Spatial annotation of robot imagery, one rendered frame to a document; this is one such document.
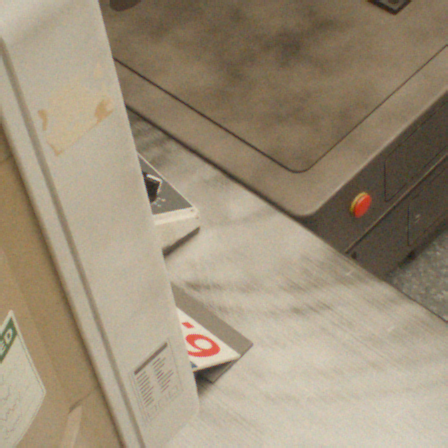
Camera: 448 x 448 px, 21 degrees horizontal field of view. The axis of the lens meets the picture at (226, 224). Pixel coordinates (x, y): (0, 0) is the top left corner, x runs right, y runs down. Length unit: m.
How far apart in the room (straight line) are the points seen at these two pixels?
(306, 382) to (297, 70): 0.81
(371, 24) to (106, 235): 1.40
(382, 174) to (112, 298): 1.25
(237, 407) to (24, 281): 0.59
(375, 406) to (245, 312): 0.13
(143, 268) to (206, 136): 1.24
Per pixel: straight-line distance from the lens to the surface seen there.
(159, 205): 0.94
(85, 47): 0.28
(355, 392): 0.88
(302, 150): 1.54
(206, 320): 0.92
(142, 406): 0.38
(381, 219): 1.64
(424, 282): 1.86
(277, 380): 0.89
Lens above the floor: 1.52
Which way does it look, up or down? 51 degrees down
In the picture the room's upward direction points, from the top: 10 degrees counter-clockwise
